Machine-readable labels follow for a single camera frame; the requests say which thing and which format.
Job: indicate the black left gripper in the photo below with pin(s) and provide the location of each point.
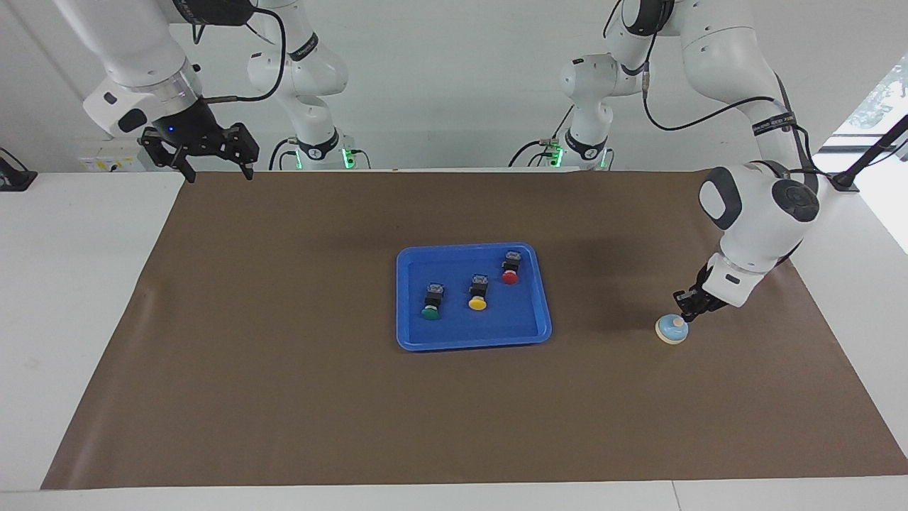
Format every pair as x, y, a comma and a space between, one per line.
702, 291

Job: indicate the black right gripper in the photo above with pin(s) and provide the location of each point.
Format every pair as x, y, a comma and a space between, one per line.
191, 135

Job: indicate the blue service bell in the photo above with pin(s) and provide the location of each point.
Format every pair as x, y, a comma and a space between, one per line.
670, 333

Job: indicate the red push button switch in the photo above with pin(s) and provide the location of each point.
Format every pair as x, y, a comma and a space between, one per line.
510, 277

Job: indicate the yellow push button switch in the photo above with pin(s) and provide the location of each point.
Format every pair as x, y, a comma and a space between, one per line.
478, 303

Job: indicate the green push button switch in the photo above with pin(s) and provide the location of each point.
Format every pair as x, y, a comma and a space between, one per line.
430, 311

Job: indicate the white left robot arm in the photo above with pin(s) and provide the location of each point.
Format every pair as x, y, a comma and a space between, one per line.
759, 220

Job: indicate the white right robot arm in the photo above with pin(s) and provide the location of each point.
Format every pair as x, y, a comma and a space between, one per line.
128, 42

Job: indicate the blue plastic tray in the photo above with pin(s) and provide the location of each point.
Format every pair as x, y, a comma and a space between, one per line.
454, 326

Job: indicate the black stand base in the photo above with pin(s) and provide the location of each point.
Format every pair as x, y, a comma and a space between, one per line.
14, 179

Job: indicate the brown table mat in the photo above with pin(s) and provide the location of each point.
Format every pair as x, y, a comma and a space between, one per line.
284, 397

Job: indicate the black angled stand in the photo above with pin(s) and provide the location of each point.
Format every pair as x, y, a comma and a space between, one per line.
872, 152

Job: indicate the white wall socket box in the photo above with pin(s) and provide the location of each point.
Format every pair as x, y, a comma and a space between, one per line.
106, 160

